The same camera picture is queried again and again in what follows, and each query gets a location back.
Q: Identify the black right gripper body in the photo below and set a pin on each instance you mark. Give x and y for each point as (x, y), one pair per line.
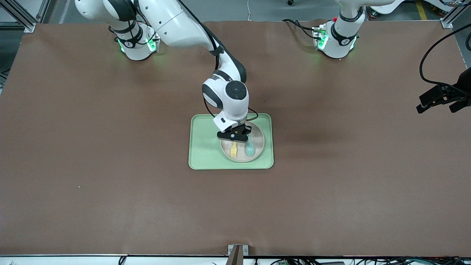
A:
(245, 129)

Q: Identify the beige round plate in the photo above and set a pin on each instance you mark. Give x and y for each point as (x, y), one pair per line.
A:
(257, 143)

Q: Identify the yellow plastic fork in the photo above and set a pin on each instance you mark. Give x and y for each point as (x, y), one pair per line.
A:
(234, 150)

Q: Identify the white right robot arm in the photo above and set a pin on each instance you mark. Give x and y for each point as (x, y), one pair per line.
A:
(176, 22)

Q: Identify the teal plastic spoon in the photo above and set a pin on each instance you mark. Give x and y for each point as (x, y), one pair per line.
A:
(250, 149)

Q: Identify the light green rectangular tray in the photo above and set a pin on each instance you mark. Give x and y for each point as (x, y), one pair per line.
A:
(204, 147)

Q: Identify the brown table cover sheet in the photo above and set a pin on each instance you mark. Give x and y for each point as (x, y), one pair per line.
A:
(110, 206)

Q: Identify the aluminium frame post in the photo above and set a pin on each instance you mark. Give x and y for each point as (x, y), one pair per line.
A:
(447, 24)
(28, 27)

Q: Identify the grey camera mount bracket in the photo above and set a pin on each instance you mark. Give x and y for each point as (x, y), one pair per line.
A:
(238, 254)

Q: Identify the white table edge rail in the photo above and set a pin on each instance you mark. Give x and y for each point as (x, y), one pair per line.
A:
(73, 260)

